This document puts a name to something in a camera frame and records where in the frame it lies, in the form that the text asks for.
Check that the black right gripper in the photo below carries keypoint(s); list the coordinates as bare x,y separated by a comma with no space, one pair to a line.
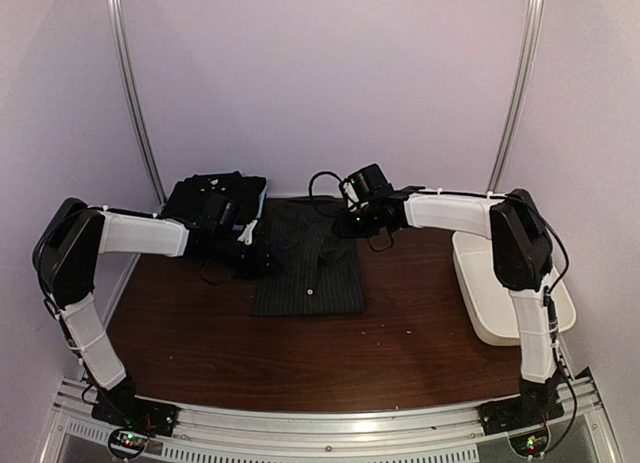
346,229

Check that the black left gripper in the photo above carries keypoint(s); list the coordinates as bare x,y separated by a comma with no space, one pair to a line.
257,266

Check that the dark pinstriped long sleeve shirt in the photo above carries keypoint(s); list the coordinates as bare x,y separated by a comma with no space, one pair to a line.
321,274

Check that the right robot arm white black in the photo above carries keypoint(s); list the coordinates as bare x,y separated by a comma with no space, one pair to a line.
522,245

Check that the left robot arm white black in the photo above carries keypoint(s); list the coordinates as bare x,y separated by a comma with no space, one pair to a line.
65,259

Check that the white plastic basin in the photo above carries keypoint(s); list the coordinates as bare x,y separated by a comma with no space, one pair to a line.
487,302

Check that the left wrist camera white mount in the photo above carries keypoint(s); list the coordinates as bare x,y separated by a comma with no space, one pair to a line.
249,234

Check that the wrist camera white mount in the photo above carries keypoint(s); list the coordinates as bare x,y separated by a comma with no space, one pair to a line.
348,193
249,234

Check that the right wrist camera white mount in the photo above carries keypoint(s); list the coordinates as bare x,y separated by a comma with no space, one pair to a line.
348,193

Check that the aluminium front rail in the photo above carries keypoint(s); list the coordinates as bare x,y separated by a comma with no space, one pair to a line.
449,433

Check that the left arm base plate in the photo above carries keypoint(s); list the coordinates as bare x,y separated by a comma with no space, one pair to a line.
139,414

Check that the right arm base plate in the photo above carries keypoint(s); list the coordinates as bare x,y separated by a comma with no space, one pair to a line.
516,413

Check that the right aluminium corner post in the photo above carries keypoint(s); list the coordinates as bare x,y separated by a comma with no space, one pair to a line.
529,43

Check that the aluminium corner post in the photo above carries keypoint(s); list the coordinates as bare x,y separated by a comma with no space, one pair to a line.
132,99
529,43

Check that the left aluminium corner post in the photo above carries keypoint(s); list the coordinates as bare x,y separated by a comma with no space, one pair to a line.
132,99

